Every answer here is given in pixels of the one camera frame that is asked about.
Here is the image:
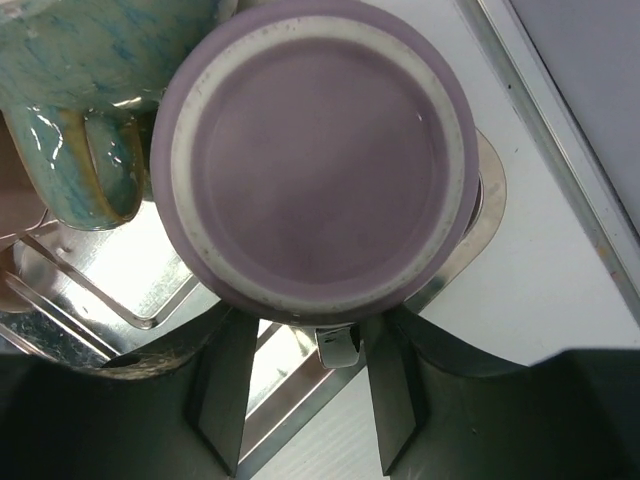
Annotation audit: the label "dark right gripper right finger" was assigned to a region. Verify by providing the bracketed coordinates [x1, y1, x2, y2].
[362, 307, 639, 479]

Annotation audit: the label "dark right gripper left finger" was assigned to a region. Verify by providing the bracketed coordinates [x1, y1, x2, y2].
[1, 304, 259, 479]

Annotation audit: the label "purple ceramic mug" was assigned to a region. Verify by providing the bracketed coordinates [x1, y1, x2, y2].
[151, 1, 480, 368]

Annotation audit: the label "teal speckled ceramic mug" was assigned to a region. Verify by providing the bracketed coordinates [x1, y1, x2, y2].
[1, 1, 237, 231]

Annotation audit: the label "silver metal tray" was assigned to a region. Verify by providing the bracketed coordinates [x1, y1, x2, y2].
[0, 124, 508, 471]

